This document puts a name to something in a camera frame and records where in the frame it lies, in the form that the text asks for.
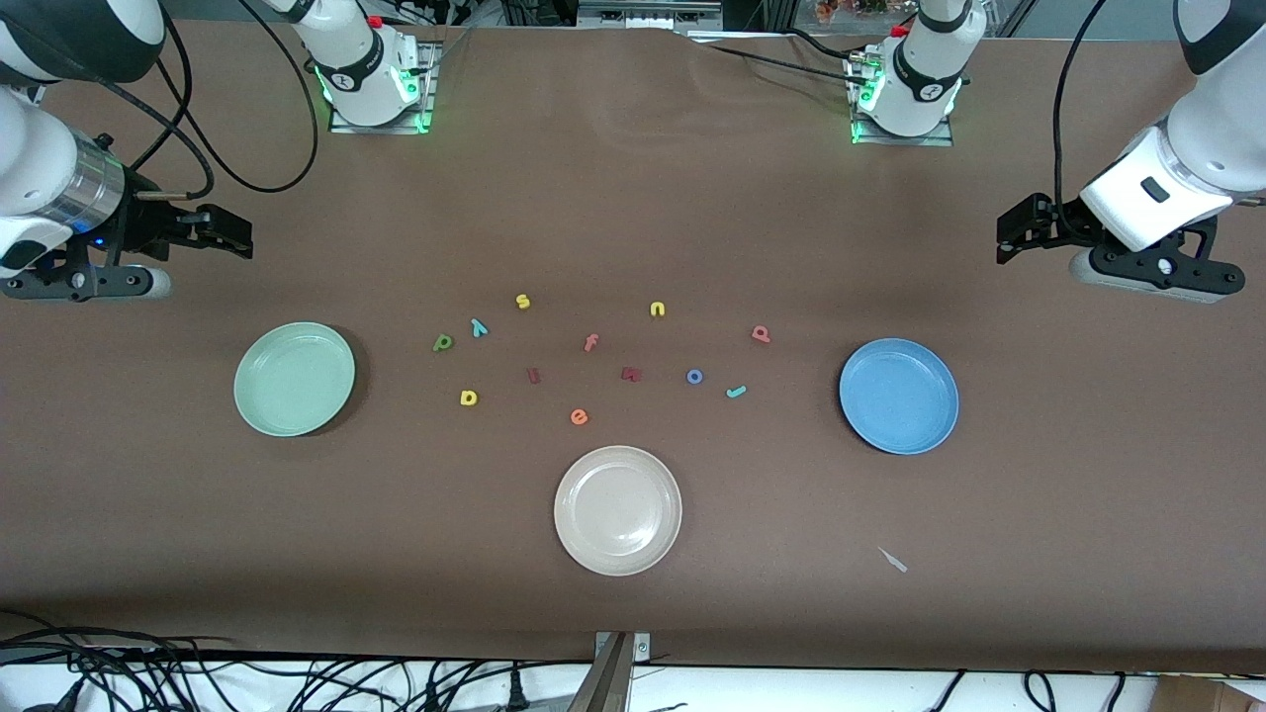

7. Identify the green round plate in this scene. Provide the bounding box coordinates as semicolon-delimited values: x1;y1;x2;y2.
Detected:
234;321;357;438

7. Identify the blue round plate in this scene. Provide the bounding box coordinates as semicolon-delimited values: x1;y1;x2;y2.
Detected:
839;337;960;456

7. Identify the beige round plate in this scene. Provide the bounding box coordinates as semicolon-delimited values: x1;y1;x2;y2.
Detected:
553;445;683;578

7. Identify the brown cardboard box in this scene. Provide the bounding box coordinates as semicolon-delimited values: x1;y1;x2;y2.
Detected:
1152;675;1266;712

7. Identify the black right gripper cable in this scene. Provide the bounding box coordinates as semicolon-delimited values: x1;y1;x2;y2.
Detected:
94;79;216;201

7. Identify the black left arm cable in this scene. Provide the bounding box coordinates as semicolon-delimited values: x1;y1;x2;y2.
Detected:
1051;0;1109;219

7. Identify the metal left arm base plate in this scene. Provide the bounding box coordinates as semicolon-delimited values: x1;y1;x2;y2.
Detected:
849;54;955;147

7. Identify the long black right arm cable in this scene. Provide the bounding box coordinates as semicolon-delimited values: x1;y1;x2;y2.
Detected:
158;0;319;194

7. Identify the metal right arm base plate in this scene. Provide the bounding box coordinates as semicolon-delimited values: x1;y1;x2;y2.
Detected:
328;40;437;135

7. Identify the black cable on table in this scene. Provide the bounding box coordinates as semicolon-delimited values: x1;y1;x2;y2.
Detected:
692;28;876;88

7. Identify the aluminium frame behind table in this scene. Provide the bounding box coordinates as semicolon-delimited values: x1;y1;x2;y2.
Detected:
577;0;725;33

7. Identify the metal table edge bracket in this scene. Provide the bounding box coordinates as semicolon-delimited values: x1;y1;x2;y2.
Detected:
569;631;652;712

